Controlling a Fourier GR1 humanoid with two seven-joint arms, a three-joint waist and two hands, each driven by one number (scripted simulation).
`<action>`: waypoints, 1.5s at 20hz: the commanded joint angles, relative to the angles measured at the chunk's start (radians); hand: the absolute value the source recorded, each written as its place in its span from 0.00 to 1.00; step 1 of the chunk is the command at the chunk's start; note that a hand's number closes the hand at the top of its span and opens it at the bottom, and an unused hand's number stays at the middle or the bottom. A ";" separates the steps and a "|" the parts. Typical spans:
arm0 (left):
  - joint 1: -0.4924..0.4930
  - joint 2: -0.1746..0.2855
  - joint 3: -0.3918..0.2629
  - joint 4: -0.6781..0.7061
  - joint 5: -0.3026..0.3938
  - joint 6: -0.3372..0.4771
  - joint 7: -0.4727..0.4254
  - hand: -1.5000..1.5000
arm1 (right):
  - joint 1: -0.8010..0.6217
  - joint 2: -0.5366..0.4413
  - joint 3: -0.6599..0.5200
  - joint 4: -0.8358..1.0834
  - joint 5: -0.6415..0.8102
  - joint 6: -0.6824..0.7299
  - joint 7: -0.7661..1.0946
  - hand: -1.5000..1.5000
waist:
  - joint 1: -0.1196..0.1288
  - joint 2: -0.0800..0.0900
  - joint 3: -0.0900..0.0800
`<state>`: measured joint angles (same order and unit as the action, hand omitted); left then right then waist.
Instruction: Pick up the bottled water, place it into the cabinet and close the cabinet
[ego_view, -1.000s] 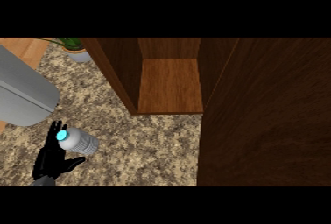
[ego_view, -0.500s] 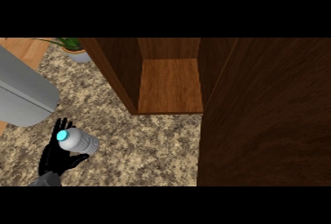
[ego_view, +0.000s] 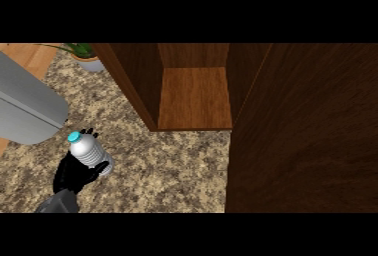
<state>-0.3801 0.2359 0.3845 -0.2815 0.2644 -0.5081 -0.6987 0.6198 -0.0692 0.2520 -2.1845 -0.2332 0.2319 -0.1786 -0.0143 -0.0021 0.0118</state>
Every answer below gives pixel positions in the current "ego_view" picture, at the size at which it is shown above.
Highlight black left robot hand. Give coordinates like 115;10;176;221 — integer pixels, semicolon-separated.
52;127;111;195

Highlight clear water bottle blue cap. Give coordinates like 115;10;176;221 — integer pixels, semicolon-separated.
66;130;115;176

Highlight brown wooden cabinet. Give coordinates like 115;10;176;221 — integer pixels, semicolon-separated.
88;42;273;132

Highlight brown wooden cabinet door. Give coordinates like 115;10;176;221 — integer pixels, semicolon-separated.
223;42;378;214

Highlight grey rounded appliance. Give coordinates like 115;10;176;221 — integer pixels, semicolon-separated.
0;50;71;146

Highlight green potted plant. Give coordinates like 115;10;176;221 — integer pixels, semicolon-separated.
34;42;106;73

